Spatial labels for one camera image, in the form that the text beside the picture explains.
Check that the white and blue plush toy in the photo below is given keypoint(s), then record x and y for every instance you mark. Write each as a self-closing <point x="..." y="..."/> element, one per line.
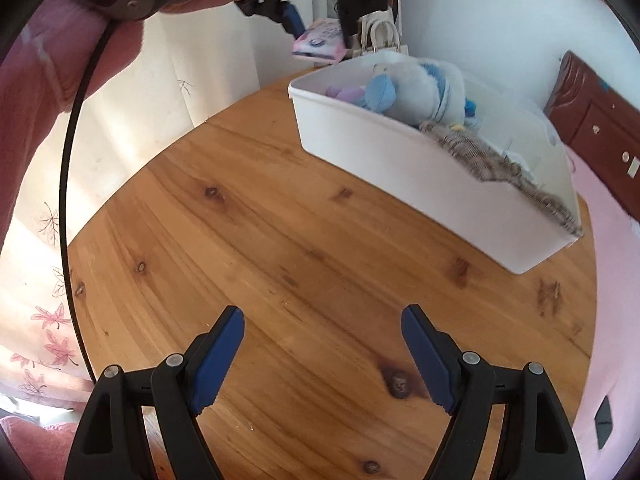
<point x="425" y="87"/>

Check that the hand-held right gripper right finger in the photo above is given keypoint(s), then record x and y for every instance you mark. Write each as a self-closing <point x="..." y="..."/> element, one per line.
<point x="427" y="360"/>

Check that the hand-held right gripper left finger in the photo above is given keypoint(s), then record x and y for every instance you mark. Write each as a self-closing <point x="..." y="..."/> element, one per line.
<point x="217" y="360"/>

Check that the white handbag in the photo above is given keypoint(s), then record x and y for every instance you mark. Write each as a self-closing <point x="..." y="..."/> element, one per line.
<point x="382" y="35"/>

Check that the grey plaid cloth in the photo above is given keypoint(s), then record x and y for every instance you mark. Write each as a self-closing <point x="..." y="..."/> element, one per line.
<point x="475" y="155"/>

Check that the person's left forearm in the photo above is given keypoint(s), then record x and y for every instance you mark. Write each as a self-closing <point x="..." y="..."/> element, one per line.
<point x="40" y="85"/>

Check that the pink fluffy clothing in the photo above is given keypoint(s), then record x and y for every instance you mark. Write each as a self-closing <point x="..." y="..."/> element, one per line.
<point x="35" y="440"/>

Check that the purple plush toy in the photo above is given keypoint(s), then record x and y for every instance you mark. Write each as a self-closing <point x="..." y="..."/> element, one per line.
<point x="345" y="94"/>

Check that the pink printed packet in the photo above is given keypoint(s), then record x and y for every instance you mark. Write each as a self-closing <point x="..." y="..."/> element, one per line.
<point x="320" y="40"/>

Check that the brown wooden headboard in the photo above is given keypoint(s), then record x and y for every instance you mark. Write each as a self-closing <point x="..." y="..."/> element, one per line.
<point x="595" y="110"/>

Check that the white plastic storage bin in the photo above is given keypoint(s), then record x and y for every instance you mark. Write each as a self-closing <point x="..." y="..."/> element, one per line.
<point x="400" y="170"/>

